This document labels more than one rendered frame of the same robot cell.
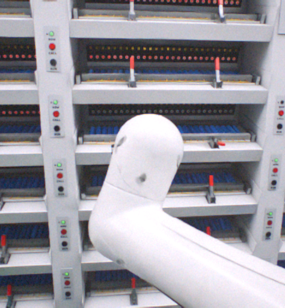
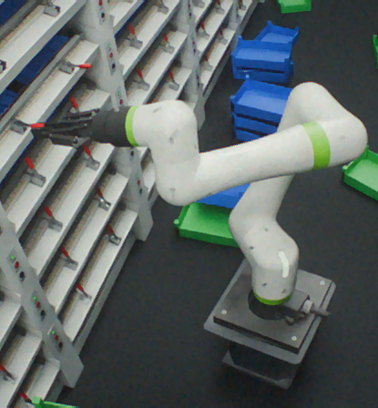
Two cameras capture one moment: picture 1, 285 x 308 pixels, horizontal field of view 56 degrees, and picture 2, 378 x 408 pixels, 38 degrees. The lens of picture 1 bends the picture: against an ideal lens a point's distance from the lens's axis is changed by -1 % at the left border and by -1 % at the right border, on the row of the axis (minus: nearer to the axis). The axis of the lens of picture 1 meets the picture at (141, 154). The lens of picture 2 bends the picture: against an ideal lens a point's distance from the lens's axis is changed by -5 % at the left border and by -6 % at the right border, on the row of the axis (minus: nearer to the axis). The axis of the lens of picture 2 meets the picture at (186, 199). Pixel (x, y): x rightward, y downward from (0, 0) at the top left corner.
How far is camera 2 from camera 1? 1.08 m
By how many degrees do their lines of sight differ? 61
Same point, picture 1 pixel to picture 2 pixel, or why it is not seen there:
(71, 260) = (30, 282)
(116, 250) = (207, 190)
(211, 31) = not seen: outside the picture
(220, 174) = not seen: hidden behind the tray
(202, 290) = (260, 168)
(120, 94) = not seen: outside the picture
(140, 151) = (190, 131)
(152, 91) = (20, 60)
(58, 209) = (4, 249)
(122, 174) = (187, 151)
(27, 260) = (1, 324)
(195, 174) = not seen: hidden behind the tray
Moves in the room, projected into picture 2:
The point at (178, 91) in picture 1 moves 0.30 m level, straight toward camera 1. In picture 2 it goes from (35, 43) to (130, 65)
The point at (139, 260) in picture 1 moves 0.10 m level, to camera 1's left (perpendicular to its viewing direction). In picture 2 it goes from (224, 182) to (206, 215)
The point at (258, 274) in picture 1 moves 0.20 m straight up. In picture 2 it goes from (270, 145) to (269, 72)
